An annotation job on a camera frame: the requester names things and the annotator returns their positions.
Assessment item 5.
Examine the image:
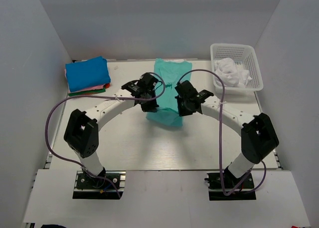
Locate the teal t shirt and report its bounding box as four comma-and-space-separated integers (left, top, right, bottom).
146, 58, 192, 127

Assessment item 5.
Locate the white t shirt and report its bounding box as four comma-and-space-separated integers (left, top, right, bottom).
214, 58, 252, 88

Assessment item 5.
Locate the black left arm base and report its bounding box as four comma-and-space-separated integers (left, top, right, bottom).
72, 171, 126, 200

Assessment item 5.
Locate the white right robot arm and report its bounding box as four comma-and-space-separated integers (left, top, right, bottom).
175, 80, 279, 188

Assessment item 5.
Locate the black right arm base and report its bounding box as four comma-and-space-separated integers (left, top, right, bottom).
203, 169, 257, 202

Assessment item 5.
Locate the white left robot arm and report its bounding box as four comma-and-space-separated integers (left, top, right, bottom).
64, 72, 159, 188

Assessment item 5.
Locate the green folded t shirt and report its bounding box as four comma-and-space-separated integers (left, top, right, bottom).
68, 88, 106, 97

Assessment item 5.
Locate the white plastic basket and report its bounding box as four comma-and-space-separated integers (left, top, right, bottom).
210, 43, 264, 95

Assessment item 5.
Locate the blue folded t shirt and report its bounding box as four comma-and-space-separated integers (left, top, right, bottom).
65, 56, 111, 92

